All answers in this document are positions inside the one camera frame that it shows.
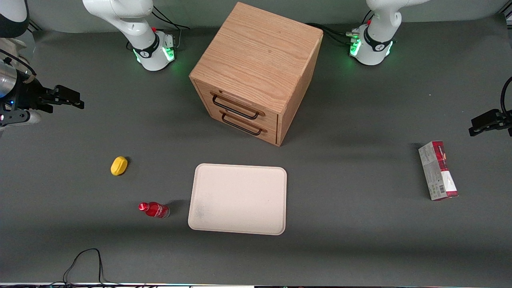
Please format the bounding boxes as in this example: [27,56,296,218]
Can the black right arm base cables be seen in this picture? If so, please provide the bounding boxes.
[127,6,191,52]

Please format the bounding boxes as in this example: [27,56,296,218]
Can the cream rectangular tray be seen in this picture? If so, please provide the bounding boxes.
[188,163,288,236]

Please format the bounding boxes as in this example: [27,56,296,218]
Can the yellow toy lemon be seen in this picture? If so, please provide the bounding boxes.
[110,156,128,176]

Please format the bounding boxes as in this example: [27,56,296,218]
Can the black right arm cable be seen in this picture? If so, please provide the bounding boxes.
[0,49,37,77]

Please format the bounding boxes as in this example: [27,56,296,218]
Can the wooden two-drawer cabinet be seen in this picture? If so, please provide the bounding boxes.
[189,2,324,147]

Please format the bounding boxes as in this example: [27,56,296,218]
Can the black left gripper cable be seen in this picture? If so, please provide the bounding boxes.
[501,76,512,117]

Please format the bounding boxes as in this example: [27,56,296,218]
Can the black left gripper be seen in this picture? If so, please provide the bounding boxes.
[469,108,512,137]

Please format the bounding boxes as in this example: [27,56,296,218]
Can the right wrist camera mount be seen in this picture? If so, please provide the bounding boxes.
[0,110,42,128]

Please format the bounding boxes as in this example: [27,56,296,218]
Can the black arm base cables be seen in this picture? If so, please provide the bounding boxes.
[306,10,374,45]
[127,6,191,52]

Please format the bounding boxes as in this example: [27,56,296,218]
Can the thin black looped cable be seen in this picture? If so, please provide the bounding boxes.
[50,248,120,288]

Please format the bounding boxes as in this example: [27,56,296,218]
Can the red coke bottle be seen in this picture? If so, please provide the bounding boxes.
[138,202,170,219]

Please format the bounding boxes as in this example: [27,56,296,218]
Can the wooden drawer front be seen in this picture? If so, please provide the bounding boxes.
[210,106,279,145]
[198,82,279,130]

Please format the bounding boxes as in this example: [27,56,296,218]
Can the black left arm base cables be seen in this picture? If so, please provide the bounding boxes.
[306,10,374,45]

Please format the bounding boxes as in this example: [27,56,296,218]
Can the red grey cardboard box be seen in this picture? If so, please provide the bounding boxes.
[418,140,459,201]

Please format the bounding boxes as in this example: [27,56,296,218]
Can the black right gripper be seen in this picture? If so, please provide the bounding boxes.
[0,77,85,114]

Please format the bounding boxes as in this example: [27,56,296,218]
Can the black metal drawer handle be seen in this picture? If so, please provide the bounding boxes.
[210,91,266,120]
[220,111,268,136]

